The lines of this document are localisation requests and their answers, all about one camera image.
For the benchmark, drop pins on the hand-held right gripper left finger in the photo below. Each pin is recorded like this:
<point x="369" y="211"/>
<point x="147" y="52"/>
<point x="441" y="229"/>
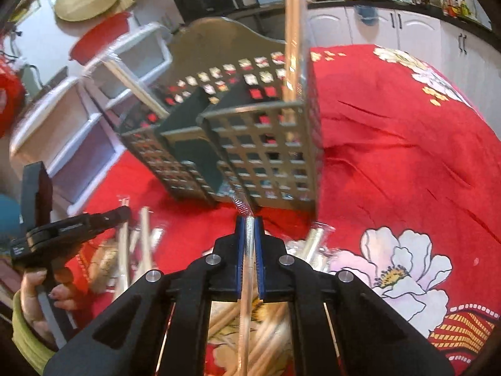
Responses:
<point x="240" y="243"/>

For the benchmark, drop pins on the grey perforated utensil holder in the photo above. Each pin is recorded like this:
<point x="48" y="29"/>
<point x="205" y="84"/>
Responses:
<point x="254" y="145"/>

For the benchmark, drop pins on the red plastic basin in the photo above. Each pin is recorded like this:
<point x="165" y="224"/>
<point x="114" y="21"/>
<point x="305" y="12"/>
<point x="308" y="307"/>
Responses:
<point x="101" y="33"/>

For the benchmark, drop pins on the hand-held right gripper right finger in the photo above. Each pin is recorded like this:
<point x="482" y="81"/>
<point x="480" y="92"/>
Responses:
<point x="259" y="243"/>

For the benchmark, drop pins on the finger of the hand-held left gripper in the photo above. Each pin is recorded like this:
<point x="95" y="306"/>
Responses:
<point x="113" y="215"/>

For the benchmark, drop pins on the red floral tablecloth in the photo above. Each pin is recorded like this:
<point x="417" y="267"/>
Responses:
<point x="391" y="145"/>

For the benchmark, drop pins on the person's left forearm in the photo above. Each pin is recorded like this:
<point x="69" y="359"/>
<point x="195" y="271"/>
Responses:
<point x="27" y="344"/>

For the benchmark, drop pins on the white plastic drawer unit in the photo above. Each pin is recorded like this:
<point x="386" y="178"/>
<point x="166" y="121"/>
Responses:
<point x="137" y="53"/>
<point x="51" y="117"/>

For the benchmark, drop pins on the person's left hand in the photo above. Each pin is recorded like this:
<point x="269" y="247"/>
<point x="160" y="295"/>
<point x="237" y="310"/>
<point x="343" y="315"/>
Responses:
<point x="31" y="297"/>

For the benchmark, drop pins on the black kitchen countertop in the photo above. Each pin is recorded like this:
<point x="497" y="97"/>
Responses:
<point x="422" y="9"/>

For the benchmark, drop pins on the pile of chopsticks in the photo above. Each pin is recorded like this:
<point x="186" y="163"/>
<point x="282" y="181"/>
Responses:
<point x="146" y="235"/>

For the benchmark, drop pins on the wooden chopsticks pair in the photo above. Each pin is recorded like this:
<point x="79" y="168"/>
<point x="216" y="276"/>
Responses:
<point x="135" y="86"/>
<point x="244" y="321"/>
<point x="291" y="27"/>

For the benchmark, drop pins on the red plastic bag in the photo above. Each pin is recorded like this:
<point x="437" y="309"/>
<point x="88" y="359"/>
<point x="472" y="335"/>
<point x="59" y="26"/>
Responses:
<point x="9" y="94"/>

